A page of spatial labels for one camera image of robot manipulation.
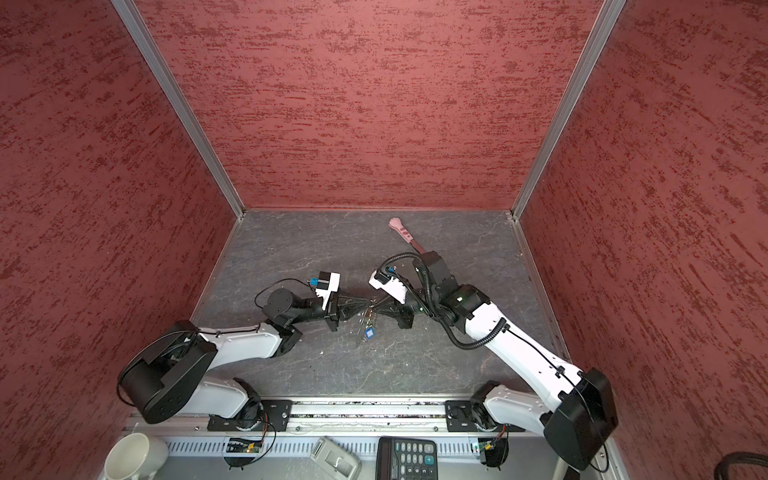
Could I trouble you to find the black cable coil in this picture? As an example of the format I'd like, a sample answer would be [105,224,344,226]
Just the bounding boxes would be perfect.
[713,451,768,480]

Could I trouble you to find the grey plastic device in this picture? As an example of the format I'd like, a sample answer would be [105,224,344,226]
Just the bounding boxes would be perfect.
[310,437,362,480]

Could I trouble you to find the white mug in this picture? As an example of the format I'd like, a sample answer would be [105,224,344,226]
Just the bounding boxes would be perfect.
[104,433,169,480]

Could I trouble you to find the aluminium front rail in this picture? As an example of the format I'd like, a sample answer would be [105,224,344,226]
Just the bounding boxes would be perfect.
[122,394,601,437]

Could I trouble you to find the black calculator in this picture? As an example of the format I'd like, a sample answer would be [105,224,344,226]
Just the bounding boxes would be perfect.
[375,436,438,480]

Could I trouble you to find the pink handled knife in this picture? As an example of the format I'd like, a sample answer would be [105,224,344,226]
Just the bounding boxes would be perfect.
[388,217,426,254]

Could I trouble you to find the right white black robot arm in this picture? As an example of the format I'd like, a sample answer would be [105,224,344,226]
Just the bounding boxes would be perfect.
[369,252,618,473]

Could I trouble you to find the aluminium corner post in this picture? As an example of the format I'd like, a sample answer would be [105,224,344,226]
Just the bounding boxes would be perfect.
[511,0,626,222]
[111,0,247,221]

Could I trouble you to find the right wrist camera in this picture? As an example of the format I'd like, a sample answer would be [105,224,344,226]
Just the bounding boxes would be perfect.
[368,267,409,305]

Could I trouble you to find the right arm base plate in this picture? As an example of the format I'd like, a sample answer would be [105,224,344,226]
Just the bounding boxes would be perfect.
[444,400,503,433]

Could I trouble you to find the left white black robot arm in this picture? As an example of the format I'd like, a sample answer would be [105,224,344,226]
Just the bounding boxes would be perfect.
[116,288,372,431]

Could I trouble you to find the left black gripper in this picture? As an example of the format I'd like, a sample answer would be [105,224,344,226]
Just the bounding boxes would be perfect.
[289,289,372,331]

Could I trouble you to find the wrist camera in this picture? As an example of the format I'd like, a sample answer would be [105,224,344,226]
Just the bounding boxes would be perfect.
[368,267,409,305]
[309,271,341,310]

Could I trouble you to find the right aluminium corner post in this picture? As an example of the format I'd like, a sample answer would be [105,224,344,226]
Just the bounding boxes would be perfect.
[511,0,626,222]

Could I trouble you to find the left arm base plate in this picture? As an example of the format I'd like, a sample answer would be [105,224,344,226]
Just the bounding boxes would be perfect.
[207,399,293,435]

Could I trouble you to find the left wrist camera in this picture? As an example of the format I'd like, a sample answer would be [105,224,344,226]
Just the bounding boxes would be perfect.
[309,271,341,310]

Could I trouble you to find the left aluminium corner post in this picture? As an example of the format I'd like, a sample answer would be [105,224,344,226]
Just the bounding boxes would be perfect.
[111,0,247,221]

